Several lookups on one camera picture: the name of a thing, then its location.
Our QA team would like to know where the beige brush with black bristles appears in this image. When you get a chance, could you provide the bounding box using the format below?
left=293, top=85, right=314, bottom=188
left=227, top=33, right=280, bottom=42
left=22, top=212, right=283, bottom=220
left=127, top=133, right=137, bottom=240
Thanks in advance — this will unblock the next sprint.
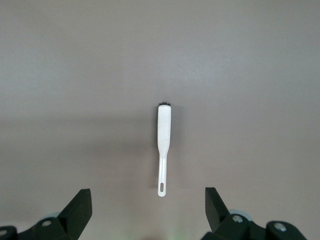
left=157, top=101, right=173, bottom=198

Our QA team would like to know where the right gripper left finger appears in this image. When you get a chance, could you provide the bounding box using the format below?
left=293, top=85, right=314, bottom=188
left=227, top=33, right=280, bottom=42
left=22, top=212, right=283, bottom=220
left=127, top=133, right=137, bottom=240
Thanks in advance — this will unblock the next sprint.
left=0, top=188, right=93, bottom=240

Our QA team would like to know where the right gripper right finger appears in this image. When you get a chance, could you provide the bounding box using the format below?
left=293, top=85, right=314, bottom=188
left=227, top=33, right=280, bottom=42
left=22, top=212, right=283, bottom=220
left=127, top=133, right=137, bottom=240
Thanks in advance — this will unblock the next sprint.
left=201, top=186, right=308, bottom=240

